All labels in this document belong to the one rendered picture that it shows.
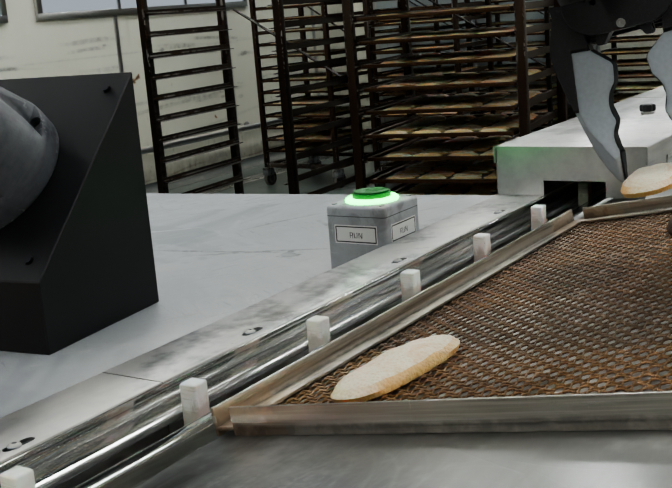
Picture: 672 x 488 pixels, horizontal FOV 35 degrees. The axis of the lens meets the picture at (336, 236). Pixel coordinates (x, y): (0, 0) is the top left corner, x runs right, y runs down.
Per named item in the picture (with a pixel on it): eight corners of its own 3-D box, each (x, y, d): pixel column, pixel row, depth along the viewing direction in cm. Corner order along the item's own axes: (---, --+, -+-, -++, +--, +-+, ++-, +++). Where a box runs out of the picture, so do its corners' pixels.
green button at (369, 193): (365, 201, 111) (364, 186, 110) (398, 202, 108) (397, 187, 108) (345, 208, 107) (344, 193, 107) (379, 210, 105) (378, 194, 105)
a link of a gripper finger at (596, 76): (638, 171, 75) (633, 40, 74) (624, 183, 70) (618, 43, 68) (594, 172, 77) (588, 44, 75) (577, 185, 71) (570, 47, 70)
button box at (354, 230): (369, 289, 115) (361, 190, 113) (433, 295, 111) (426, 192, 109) (328, 310, 109) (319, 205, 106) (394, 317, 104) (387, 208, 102)
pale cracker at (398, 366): (422, 345, 61) (418, 326, 61) (477, 343, 58) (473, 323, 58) (313, 406, 53) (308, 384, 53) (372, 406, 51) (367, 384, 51)
